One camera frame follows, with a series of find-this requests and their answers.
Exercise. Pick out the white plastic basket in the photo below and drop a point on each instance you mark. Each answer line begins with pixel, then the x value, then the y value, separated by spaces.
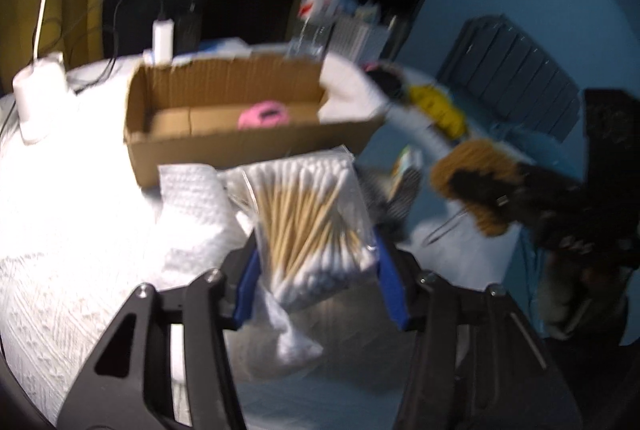
pixel 358 41

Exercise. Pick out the cotton swab bag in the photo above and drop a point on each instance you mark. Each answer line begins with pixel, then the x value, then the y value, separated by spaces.
pixel 314 234

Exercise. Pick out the white desk lamp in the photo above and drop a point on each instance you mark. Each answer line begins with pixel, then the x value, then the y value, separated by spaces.
pixel 39 88

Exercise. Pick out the black charger adapter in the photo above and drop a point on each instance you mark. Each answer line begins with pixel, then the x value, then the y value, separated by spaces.
pixel 187 34

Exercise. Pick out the white charger plug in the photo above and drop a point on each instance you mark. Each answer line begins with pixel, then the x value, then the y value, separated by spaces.
pixel 163 41

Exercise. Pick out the brown cardboard box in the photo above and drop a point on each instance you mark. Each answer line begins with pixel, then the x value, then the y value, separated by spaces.
pixel 188 114

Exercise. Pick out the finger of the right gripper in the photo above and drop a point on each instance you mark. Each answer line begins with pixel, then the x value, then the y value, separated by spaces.
pixel 502 198

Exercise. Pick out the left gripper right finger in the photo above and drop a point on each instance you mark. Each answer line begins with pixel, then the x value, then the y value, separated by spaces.
pixel 476 362

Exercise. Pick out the pink plush toy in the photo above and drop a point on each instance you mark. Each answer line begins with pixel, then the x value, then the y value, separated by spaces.
pixel 267 114

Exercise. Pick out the yellow wet wipes pack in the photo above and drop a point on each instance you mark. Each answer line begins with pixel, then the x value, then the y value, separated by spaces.
pixel 437 106

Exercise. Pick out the grey dotted glove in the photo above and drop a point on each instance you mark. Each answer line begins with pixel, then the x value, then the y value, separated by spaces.
pixel 389 197

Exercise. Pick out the dark radiator heater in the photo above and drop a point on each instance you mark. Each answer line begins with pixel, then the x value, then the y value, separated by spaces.
pixel 499 75

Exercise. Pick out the clear plastic water bottle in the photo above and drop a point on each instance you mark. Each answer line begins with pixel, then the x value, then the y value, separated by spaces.
pixel 314 24

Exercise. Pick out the brown sponge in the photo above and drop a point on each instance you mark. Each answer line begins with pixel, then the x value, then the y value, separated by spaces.
pixel 481 155

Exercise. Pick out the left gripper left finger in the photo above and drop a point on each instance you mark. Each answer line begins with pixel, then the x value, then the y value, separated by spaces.
pixel 126 381

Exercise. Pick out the black round case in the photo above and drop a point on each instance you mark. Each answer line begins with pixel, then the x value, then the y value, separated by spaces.
pixel 388 79

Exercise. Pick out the white paper towel sheet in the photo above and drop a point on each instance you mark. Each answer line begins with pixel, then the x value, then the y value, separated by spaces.
pixel 199 228

